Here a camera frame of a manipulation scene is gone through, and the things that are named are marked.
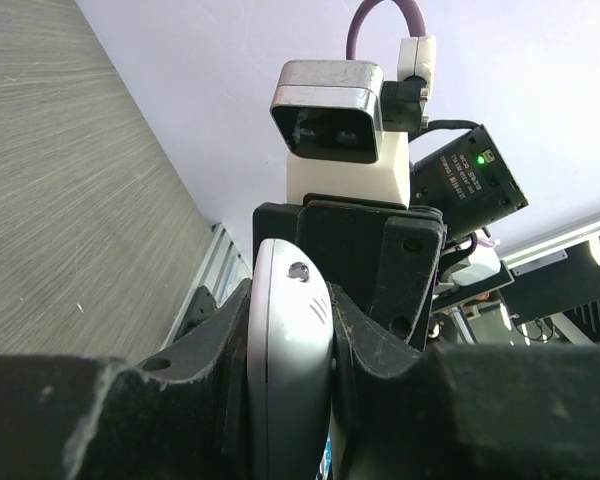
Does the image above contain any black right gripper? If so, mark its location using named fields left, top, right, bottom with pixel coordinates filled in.
left=252, top=198, right=446, bottom=350

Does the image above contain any white remote control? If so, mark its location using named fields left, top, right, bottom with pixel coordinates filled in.
left=247, top=238, right=334, bottom=479

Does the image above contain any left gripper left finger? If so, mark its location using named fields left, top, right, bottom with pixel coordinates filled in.
left=0, top=281, right=251, bottom=479

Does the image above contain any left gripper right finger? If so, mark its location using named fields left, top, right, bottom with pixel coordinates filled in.
left=330, top=286, right=600, bottom=479

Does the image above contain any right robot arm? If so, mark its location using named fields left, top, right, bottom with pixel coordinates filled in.
left=253, top=121, right=600, bottom=349

